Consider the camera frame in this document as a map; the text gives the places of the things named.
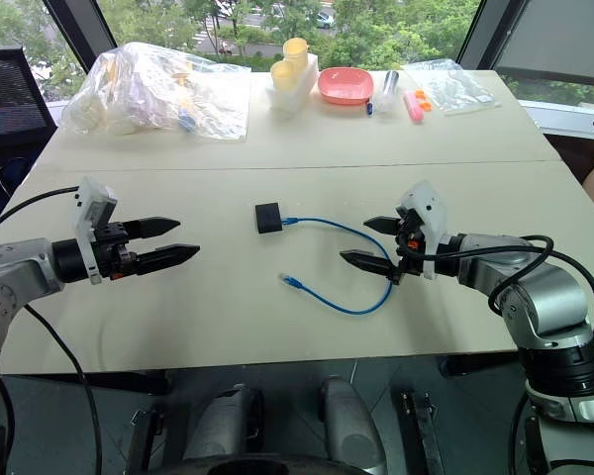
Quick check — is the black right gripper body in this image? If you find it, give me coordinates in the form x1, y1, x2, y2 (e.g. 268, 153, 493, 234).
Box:
394, 208, 426, 278

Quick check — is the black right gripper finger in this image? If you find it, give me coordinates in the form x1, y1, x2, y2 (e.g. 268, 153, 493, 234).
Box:
339, 249, 403, 286
362, 215, 403, 236

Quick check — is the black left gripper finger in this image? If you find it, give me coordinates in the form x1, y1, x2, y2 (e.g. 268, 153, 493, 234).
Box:
130, 243, 201, 277
123, 216, 182, 240

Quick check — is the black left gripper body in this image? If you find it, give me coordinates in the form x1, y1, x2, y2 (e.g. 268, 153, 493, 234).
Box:
91, 222, 140, 283

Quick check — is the small black adapter box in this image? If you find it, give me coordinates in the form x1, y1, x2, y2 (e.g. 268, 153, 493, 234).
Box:
254, 201, 284, 237

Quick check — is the pink marker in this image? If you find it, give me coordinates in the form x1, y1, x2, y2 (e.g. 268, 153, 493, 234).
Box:
402, 89, 424, 124

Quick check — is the clear plastic bag of items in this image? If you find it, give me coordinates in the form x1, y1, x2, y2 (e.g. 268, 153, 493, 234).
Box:
60, 41, 253, 143

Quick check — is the clear plastic tube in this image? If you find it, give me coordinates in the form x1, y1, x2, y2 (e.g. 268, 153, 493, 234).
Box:
374, 69, 402, 117

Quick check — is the pink plastic bowl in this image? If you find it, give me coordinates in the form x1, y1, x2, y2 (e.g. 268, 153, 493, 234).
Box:
317, 66, 375, 107

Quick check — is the flat clear zip bag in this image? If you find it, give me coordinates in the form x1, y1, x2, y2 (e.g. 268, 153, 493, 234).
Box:
402, 58, 504, 117

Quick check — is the white foam cup holder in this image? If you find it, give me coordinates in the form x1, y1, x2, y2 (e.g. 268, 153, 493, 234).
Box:
265, 50, 321, 119

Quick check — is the dark grey rounded shape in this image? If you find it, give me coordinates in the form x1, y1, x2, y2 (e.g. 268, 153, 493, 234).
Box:
318, 375, 386, 472
184, 382, 266, 462

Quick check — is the pale yellow plastic cup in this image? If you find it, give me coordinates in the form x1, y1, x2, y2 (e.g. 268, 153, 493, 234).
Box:
270, 59, 299, 92
282, 39, 311, 66

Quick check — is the black mesh office chair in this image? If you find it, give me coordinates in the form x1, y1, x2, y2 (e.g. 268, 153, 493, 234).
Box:
0, 47, 56, 152

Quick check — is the grey window roller shade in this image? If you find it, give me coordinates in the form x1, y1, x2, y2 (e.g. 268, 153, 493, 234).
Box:
493, 0, 594, 89

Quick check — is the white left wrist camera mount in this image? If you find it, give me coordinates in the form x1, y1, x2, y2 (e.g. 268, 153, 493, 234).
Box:
72, 177, 119, 286

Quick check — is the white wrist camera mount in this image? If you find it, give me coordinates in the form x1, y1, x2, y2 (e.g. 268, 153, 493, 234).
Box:
395, 179, 449, 282
72, 177, 119, 286

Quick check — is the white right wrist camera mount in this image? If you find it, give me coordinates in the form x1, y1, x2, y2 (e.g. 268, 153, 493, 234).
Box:
395, 179, 449, 282

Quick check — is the blue Ethernet cable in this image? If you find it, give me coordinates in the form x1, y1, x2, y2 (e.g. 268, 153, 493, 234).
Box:
278, 216, 395, 316

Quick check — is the black table leg bracket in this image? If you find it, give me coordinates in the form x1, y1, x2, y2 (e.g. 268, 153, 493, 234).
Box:
397, 389, 446, 475
123, 407, 165, 475

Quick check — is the dark window frame post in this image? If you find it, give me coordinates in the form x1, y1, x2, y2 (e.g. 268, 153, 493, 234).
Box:
456, 0, 532, 71
43, 0, 119, 71

